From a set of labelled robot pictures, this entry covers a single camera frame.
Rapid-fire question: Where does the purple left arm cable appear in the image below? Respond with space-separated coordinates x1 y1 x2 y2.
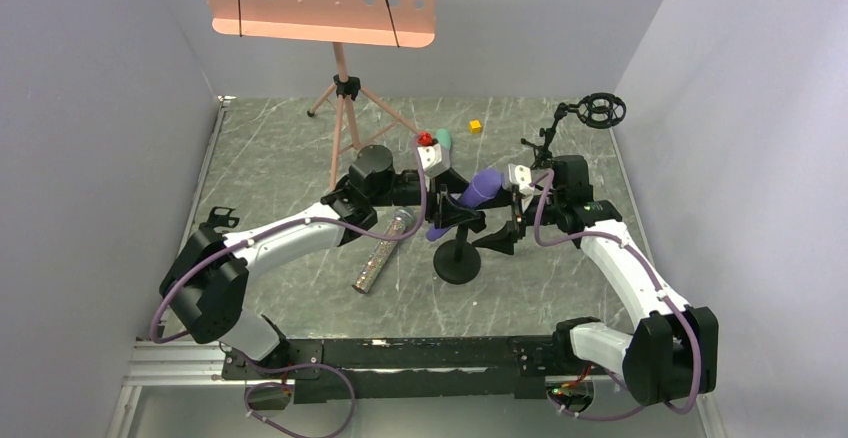
148 140 429 438

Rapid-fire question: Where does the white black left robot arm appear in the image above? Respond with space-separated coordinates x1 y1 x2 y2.
149 144 468 368

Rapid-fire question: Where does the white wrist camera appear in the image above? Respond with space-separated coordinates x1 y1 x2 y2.
502 163 535 197
416 131 452 178

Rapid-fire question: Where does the pink music stand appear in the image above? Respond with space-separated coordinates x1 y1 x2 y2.
207 0 436 181

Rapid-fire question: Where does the black clip stand at left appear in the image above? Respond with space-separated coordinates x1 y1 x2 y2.
200 206 240 229

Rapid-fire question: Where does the purple microphone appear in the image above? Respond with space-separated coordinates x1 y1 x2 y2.
426 168 503 242

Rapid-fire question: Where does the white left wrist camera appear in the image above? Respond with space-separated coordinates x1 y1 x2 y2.
416 131 452 178

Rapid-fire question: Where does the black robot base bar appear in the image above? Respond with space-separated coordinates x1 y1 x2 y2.
221 332 598 404

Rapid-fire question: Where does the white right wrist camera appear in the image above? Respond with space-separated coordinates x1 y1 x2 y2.
502 163 535 197

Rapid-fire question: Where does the black round-base microphone stand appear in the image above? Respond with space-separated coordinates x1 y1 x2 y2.
433 222 481 285

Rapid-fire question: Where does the aluminium table edge rail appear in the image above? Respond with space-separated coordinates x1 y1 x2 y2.
148 95 237 344

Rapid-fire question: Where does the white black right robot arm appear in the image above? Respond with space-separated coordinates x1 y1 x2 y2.
427 155 719 414

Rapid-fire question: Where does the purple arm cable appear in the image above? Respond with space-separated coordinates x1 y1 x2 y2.
148 140 429 438
533 168 702 423

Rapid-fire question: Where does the teal green microphone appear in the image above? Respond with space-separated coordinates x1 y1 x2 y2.
434 128 453 151

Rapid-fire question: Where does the black tripod shock-mount stand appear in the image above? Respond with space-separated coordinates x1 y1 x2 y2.
520 92 628 170

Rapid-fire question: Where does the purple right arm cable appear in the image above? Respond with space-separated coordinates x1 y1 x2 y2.
533 168 702 423

